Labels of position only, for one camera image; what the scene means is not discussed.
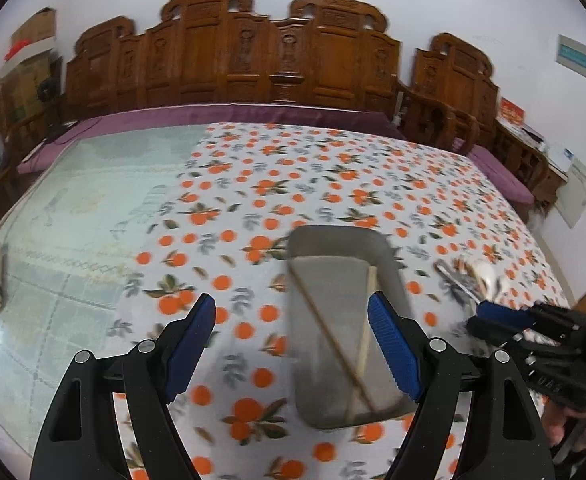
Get orange-print tablecloth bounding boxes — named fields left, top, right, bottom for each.
left=108, top=122, right=574, bottom=480

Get carved wooden armchair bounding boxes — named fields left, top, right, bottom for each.
left=397, top=32, right=502, bottom=157

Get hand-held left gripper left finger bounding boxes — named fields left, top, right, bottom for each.
left=29, top=292, right=217, bottom=480

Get wooden side table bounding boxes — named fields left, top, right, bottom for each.
left=493, top=117, right=570, bottom=207

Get person's right hand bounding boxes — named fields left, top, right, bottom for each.
left=543, top=397, right=586, bottom=461

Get large cardboard box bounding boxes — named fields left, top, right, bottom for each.
left=0, top=55, right=65, bottom=133

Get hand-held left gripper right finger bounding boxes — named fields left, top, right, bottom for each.
left=367, top=291, right=556, bottom=480

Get small cardboard box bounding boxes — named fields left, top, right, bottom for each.
left=10, top=7, right=58, bottom=57

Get purple armchair cushion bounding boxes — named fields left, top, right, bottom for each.
left=465, top=144, right=536, bottom=206

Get white ceramic spoon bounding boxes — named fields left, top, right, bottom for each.
left=459, top=256, right=501, bottom=297

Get grey wall panel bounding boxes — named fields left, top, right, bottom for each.
left=557, top=34, right=586, bottom=85

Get dark wooden chopstick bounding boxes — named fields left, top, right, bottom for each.
left=288, top=266, right=378, bottom=412

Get long purple sofa cushion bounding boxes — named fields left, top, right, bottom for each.
left=17, top=104, right=407, bottom=176

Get light wooden chopstick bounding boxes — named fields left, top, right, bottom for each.
left=347, top=266, right=378, bottom=422

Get white board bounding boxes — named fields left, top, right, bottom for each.
left=554, top=157, right=586, bottom=229

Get white carton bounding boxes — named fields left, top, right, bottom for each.
left=547, top=144, right=578, bottom=173

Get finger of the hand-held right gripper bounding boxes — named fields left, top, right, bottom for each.
left=465, top=316, right=538, bottom=357
left=477, top=300, right=586, bottom=333

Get red packet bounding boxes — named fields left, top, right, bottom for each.
left=499, top=96, right=527, bottom=125

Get carved wooden sofa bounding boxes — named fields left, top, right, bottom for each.
left=63, top=0, right=405, bottom=126

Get metal tray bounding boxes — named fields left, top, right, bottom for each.
left=287, top=225, right=419, bottom=431

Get metal utensil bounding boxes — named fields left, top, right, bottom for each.
left=435, top=260, right=481, bottom=307

